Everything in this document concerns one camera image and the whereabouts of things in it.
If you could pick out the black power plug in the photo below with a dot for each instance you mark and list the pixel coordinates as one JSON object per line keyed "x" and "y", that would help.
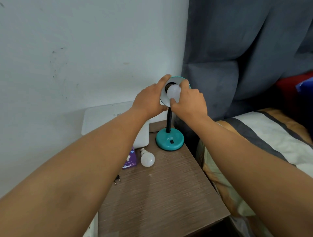
{"x": 117, "y": 179}

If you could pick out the white light bulb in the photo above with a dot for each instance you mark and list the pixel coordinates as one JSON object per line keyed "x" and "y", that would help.
{"x": 147, "y": 158}
{"x": 173, "y": 91}

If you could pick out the person's right forearm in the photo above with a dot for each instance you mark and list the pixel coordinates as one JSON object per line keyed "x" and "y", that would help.
{"x": 254, "y": 171}

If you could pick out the striped bed sheet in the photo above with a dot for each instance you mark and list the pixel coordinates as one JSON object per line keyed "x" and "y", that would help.
{"x": 256, "y": 156}

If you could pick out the person's left thumb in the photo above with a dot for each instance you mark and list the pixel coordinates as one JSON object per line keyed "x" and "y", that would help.
{"x": 163, "y": 108}

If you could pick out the person's right hand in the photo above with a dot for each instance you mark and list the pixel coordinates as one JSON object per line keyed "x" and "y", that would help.
{"x": 190, "y": 105}

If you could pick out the blue cloth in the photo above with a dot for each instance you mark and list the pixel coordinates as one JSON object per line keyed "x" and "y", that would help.
{"x": 305, "y": 85}

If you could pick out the person's right thumb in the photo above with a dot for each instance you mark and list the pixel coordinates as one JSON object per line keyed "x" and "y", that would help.
{"x": 173, "y": 102}

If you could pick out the teal desk lamp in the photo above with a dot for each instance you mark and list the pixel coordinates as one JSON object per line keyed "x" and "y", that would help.
{"x": 170, "y": 139}

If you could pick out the person's left hand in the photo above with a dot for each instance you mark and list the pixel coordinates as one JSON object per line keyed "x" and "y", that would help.
{"x": 148, "y": 101}

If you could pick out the purple bulb box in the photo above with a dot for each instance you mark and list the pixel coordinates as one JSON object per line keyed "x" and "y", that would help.
{"x": 129, "y": 160}

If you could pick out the white flat box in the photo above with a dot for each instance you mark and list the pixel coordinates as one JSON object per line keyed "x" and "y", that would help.
{"x": 115, "y": 122}

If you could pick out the brown wooden nightstand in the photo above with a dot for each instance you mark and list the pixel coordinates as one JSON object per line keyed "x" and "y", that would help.
{"x": 161, "y": 190}

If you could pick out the person's left forearm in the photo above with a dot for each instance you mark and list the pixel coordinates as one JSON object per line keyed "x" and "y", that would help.
{"x": 71, "y": 171}

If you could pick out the red pillow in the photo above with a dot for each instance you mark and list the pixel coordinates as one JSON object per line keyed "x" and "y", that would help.
{"x": 292, "y": 85}

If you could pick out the grey upholstered headboard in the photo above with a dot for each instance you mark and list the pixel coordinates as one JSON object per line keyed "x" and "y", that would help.
{"x": 244, "y": 56}

